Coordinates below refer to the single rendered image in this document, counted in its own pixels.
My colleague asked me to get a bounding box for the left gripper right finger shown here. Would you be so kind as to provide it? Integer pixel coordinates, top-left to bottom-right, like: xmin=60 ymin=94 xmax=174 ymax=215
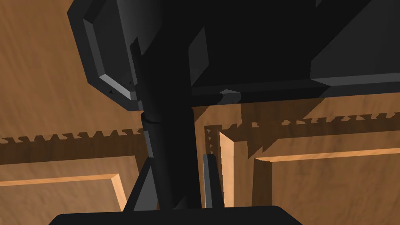
xmin=202 ymin=153 xmax=225 ymax=209

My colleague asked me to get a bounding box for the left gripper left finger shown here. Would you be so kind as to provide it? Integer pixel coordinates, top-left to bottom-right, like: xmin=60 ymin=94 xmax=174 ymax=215
xmin=123 ymin=156 xmax=161 ymax=212

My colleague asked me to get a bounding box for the brown wooden cupboard door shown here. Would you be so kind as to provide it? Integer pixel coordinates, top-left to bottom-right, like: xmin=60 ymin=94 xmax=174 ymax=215
xmin=0 ymin=155 xmax=147 ymax=225
xmin=218 ymin=129 xmax=400 ymax=225

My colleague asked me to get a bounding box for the black appliance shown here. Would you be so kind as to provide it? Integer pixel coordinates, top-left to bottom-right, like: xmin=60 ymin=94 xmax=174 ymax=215
xmin=67 ymin=0 xmax=400 ymax=112

